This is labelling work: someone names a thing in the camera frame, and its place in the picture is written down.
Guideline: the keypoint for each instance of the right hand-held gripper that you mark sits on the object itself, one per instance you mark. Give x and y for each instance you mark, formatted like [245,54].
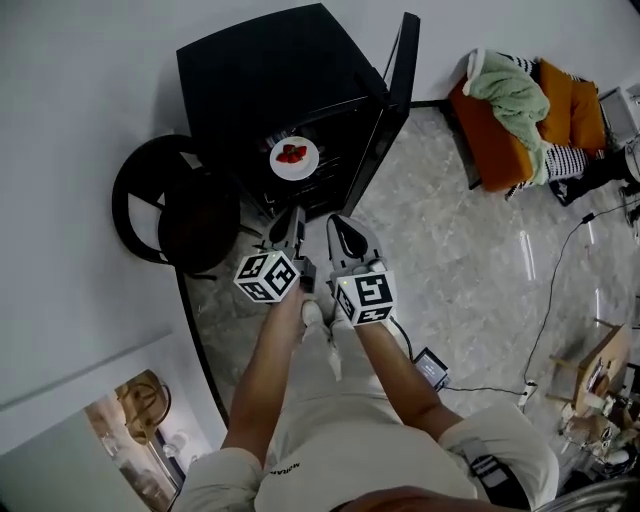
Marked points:
[372,297]

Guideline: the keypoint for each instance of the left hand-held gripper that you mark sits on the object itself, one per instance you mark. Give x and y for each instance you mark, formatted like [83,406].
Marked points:
[270,277]

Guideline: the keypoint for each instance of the white round plate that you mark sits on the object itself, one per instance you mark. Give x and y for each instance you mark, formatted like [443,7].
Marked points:
[295,171]

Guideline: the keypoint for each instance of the black mini fridge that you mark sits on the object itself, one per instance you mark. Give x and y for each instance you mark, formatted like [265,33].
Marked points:
[260,65]

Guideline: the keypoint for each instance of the person's left forearm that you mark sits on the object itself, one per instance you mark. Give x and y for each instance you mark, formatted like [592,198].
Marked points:
[265,370]

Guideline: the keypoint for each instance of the person's right forearm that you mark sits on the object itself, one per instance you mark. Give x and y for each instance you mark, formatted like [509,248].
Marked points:
[400,385]

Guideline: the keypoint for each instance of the person's white right shoe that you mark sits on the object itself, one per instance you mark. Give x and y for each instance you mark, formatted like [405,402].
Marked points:
[340,320]

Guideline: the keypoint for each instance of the person's white shoe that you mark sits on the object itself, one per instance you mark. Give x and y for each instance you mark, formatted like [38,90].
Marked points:
[340,320]
[311,314]

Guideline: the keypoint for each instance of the person's white left shoe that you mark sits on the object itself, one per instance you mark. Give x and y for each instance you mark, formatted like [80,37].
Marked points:
[311,314]

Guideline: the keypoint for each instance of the black wicker chair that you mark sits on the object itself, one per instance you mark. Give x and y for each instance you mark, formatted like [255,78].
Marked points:
[200,230]

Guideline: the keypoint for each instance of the labelled drink bottle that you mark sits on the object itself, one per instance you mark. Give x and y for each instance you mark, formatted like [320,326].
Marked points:
[277,138]

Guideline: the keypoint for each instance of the person's white trousers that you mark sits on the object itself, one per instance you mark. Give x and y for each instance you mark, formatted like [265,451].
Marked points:
[350,370]

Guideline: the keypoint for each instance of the black control box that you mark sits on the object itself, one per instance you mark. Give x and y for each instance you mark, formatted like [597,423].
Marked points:
[431,367]

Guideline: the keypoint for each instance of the orange sofa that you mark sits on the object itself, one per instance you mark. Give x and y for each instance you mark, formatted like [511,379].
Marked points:
[490,145]

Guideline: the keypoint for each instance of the person's white shirt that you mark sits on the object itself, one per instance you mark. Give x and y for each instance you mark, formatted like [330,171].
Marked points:
[350,450]

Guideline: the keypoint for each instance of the green fleece blanket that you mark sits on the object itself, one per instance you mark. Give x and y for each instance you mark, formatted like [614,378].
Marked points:
[510,95]

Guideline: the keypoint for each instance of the white power strip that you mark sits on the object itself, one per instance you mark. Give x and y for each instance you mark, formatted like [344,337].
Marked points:
[527,392]

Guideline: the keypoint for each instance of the black white striped throw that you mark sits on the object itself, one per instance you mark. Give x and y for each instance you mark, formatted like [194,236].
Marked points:
[565,162]

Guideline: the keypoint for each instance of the woven straw bag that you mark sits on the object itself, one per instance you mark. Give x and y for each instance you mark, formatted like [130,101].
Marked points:
[140,410]

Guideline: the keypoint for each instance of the clear glass bottle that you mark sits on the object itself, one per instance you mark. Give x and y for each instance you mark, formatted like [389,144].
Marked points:
[175,442]

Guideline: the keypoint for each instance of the orange cushion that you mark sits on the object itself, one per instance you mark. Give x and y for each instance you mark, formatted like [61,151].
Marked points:
[587,115]
[555,105]

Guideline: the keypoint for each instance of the person's chin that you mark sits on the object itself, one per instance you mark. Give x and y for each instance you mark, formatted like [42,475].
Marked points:
[410,501]

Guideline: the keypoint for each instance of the small wooden table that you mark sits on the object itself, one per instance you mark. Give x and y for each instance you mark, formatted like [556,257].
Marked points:
[607,350]

